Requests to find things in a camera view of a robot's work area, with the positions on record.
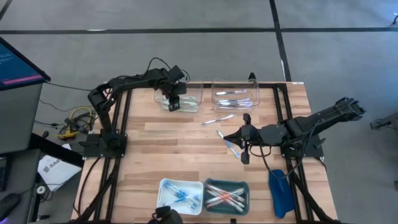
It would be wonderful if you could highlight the purple toothbrush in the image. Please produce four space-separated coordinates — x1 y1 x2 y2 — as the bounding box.
216 98 253 105
218 104 253 111
215 89 249 96
201 113 236 126

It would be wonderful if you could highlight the black monitor cable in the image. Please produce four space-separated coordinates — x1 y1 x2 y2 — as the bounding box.
45 80 94 93

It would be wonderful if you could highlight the white paper sheet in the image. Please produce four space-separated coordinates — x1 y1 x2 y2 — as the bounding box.
37 154 83 192

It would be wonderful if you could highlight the large black monitor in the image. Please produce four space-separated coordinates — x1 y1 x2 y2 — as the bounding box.
0 36 52 91

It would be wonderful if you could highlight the black keyboard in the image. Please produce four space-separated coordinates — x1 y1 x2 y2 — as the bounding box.
0 155 9 192

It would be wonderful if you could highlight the clear plastic bin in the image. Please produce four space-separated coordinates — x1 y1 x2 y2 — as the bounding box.
153 81 205 114
211 78 261 112

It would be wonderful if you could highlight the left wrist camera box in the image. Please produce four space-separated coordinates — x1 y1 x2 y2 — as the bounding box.
167 64 187 82

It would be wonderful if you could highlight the dark grey desk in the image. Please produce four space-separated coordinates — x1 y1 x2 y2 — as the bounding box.
0 83 44 224

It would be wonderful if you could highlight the white plastic bin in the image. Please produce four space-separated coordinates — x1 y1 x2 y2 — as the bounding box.
155 178 205 216

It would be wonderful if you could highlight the yellow black cable bundle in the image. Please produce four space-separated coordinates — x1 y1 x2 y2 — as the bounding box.
62 105 100 138

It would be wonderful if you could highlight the black computer mouse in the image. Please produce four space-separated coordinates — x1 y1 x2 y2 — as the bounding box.
0 192 22 218

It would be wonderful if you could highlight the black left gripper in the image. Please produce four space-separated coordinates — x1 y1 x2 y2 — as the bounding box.
159 80 188 112

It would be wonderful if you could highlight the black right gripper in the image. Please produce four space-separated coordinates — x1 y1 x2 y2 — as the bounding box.
223 113 261 166

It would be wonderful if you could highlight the teal plastic bin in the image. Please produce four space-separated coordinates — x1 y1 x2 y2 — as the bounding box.
203 178 251 217

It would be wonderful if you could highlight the blue cloth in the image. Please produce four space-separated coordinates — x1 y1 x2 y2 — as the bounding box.
268 169 295 219

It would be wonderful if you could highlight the blue toothbrush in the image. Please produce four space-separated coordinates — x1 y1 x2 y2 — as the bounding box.
216 129 242 159
163 181 189 198
166 185 200 208
161 194 201 208
174 194 200 213
169 192 201 206

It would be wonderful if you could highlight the yellow black tool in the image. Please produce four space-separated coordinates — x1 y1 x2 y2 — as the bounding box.
57 129 78 141

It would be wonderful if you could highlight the black aluminium frame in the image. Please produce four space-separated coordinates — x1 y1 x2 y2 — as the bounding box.
73 81 343 224

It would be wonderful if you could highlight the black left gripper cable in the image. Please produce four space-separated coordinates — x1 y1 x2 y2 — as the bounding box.
144 56 191 84

